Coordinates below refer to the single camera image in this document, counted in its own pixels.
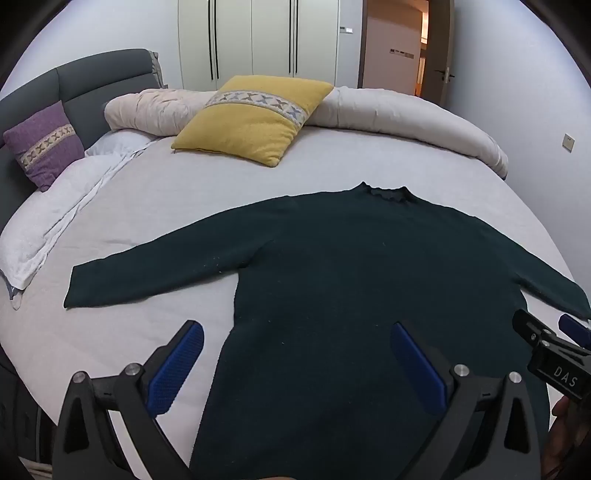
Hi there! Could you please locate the white towel blanket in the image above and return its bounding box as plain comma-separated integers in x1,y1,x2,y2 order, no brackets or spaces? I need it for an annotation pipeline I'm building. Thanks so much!
0,138,158,291

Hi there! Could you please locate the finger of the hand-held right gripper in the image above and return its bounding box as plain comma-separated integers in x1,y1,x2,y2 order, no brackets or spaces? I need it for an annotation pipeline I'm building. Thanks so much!
558,314,591,350
512,309,557,344

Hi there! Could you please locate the white wardrobe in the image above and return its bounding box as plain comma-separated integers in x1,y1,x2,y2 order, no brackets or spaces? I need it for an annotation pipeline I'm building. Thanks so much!
178,0,340,90

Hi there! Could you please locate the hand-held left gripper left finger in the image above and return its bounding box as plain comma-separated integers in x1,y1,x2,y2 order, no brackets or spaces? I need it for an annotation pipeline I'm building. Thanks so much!
52,319,205,480

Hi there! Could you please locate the dark green sweater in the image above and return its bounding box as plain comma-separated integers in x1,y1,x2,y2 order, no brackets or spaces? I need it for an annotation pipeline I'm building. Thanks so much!
64,181,591,480

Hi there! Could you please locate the purple patterned pillow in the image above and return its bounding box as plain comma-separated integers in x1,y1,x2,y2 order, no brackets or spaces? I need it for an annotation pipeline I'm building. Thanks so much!
2,100,86,192

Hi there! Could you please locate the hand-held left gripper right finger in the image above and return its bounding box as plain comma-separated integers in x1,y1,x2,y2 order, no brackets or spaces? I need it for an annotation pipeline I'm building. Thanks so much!
390,322,542,480

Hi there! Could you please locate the person's right hand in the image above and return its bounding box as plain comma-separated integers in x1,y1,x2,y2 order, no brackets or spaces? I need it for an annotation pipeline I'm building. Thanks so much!
545,396,591,480

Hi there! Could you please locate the brown doorway frame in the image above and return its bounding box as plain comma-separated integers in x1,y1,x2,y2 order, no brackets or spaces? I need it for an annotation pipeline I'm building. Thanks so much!
358,0,430,95

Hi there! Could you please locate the grey open door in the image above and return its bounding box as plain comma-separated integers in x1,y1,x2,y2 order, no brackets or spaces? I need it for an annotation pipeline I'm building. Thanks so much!
422,0,455,109

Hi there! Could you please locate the white bed pillow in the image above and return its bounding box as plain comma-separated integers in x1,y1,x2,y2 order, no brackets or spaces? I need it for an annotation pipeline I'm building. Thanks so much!
84,129,153,158

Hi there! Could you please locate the yellow patterned pillow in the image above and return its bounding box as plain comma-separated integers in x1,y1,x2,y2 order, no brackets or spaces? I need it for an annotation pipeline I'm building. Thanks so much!
171,75,334,168

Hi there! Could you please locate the beige rolled duvet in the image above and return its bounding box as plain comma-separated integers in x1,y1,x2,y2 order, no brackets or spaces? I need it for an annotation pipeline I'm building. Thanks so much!
104,85,509,181

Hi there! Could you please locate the grey upholstered headboard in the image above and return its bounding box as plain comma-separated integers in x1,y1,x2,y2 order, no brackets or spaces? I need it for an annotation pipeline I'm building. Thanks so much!
0,48,164,176

